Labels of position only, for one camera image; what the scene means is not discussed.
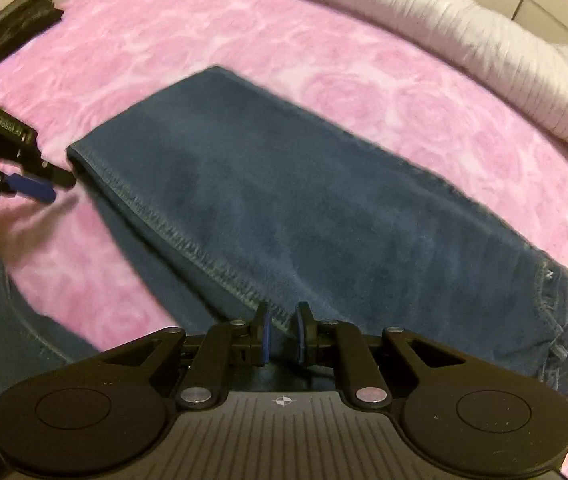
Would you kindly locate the white ribbed blanket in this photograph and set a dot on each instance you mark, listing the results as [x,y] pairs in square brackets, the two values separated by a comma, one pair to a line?
[464,25]

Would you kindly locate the dark folded cloth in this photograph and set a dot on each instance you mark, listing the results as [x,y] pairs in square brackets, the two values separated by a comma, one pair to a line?
[11,25]

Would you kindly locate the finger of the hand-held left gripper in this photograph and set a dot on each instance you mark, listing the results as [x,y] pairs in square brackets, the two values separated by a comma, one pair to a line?
[31,187]
[56,176]

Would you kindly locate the blue denim jeans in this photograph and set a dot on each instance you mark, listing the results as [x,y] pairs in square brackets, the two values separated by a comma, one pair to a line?
[314,210]

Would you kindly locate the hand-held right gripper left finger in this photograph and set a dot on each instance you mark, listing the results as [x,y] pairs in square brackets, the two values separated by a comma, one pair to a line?
[265,332]

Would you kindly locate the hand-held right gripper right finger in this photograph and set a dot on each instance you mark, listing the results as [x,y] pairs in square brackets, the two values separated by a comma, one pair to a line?
[301,334]

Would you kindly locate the pink floral blanket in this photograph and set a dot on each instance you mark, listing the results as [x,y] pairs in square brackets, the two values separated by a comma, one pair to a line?
[173,55]

